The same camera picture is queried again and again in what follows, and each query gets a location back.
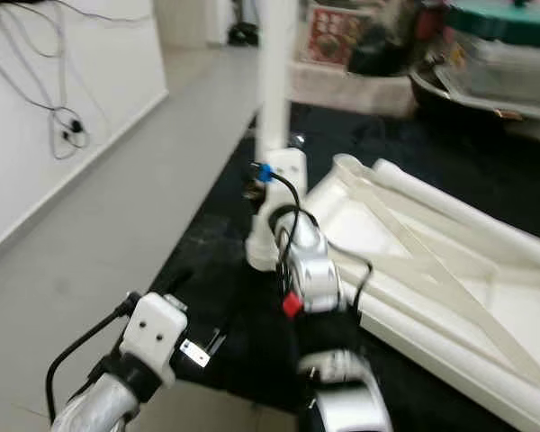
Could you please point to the dark green lidded tray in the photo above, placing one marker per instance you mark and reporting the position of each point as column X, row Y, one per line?
column 504, row 22

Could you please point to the black plastic bag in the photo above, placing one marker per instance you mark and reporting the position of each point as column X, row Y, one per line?
column 376, row 49

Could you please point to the beige patterned cloth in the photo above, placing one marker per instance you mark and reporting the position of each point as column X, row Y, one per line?
column 355, row 90

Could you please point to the red printed food box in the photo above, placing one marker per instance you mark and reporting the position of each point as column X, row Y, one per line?
column 329, row 36

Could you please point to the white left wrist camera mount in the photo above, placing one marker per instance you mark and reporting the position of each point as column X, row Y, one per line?
column 155, row 328

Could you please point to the black coiled floor item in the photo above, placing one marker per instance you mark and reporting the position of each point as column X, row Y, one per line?
column 243, row 33

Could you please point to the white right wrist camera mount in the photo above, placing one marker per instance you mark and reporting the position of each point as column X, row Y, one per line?
column 283, row 175

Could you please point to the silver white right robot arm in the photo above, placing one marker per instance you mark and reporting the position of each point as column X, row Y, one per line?
column 310, row 279

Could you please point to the black cloth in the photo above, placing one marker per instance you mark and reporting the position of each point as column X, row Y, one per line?
column 216, row 396

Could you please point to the white plastic children table top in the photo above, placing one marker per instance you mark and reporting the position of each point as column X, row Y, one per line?
column 441, row 261

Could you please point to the clear plastic storage container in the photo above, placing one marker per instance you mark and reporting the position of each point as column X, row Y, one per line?
column 508, row 72

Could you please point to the black plug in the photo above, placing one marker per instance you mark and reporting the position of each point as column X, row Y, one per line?
column 76, row 135

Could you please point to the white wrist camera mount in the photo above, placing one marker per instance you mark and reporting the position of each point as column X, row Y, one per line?
column 155, row 328
column 283, row 175

